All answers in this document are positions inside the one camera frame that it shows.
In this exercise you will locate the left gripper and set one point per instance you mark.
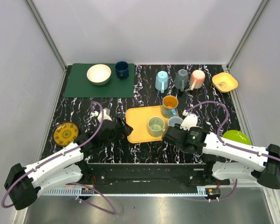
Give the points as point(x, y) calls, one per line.
point(120, 127)

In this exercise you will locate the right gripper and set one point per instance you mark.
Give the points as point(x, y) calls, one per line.
point(178, 125)

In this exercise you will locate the pale blue-grey mug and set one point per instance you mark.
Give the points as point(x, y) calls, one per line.
point(175, 120)

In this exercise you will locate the grey-blue faceted mug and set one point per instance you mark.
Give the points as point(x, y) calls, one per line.
point(181, 79)

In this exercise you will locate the light blue faceted mug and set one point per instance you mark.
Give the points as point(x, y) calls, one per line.
point(161, 81)

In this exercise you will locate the pink mug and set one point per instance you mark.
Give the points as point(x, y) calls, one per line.
point(196, 79)

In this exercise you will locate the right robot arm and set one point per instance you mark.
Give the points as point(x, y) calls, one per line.
point(261, 164)

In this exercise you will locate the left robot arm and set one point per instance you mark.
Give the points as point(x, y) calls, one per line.
point(24, 184)

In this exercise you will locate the pale green mug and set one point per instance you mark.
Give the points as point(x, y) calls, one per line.
point(156, 126)

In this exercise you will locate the orange-inside blue floral mug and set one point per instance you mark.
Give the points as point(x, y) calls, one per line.
point(169, 106)

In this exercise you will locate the dark blue mug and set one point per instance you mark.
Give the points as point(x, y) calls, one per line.
point(122, 69)

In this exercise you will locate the yellow plastic tray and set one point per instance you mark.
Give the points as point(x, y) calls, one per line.
point(138, 119)

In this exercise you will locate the lime green plate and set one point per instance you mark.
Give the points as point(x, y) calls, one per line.
point(237, 136)

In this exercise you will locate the white bowl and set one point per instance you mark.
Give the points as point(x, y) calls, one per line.
point(99, 74)

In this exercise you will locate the yellow patterned saucer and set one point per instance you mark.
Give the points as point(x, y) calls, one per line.
point(65, 133)

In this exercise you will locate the dark green mat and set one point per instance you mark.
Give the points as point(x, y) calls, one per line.
point(78, 85)

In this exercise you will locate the yellow square dish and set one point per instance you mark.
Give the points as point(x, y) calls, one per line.
point(224, 82)

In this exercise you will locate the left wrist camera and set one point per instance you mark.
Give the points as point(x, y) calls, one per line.
point(105, 115)

